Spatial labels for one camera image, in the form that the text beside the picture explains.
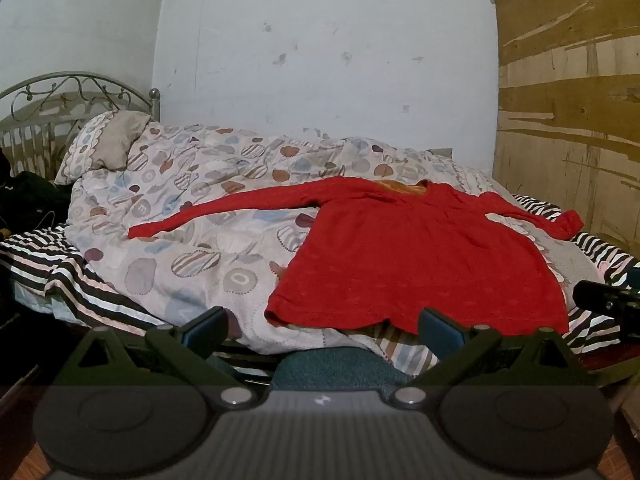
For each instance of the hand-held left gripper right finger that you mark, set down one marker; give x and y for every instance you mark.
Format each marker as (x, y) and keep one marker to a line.
(440, 332)

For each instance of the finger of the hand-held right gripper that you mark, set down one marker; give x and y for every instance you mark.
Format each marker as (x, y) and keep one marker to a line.
(600, 297)

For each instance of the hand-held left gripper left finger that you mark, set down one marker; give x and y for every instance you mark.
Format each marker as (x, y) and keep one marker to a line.
(207, 327)

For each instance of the red knit sweater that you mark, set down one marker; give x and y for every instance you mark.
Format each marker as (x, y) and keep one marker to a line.
(400, 260)

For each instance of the dark clothes pile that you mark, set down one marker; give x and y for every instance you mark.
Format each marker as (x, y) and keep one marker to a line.
(35, 195)

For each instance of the scalloped border pillow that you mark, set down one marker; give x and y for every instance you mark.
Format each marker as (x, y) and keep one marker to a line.
(112, 140)
(565, 260)

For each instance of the teal cushion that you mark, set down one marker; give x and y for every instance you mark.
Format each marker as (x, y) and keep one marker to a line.
(340, 365)

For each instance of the black white striped bed sheet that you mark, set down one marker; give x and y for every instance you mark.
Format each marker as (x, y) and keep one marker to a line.
(75, 280)

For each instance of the circle patterned blanket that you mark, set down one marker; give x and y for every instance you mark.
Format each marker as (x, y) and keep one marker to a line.
(225, 180)

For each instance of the orange cloth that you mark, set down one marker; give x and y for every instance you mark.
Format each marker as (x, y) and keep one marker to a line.
(400, 187)

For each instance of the plywood board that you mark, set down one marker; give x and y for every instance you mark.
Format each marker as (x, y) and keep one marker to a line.
(565, 110)

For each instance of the metal scrollwork headboard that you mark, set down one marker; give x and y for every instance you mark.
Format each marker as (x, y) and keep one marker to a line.
(155, 105)

